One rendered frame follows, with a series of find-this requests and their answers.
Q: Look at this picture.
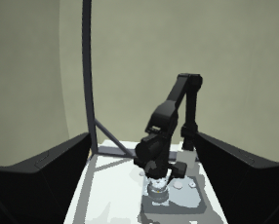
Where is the dark grey toothed gear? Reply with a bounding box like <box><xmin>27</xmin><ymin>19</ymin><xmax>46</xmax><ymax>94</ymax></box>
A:
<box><xmin>150</xmin><ymin>178</ymin><xmax>166</xmax><ymax>191</ymax></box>

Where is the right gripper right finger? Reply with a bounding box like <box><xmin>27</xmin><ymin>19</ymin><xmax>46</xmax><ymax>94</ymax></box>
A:
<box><xmin>193</xmin><ymin>132</ymin><xmax>279</xmax><ymax>224</ymax></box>

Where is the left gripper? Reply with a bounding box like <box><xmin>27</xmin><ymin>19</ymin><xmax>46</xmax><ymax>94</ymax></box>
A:
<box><xmin>133</xmin><ymin>150</ymin><xmax>187</xmax><ymax>185</ymax></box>

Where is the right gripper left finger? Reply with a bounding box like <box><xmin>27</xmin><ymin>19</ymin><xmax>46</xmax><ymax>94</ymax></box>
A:
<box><xmin>0</xmin><ymin>132</ymin><xmax>92</xmax><ymax>224</ymax></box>

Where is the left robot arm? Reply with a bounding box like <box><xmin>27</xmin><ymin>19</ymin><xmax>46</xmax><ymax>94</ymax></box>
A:
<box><xmin>135</xmin><ymin>73</ymin><xmax>203</xmax><ymax>180</ymax></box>

